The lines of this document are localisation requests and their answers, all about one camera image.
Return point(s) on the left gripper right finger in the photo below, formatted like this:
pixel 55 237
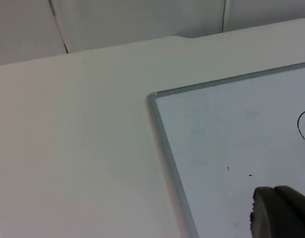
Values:
pixel 293 213

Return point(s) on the grey-framed whiteboard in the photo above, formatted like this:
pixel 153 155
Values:
pixel 229 129

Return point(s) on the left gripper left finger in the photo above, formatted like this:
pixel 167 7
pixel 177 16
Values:
pixel 264 213

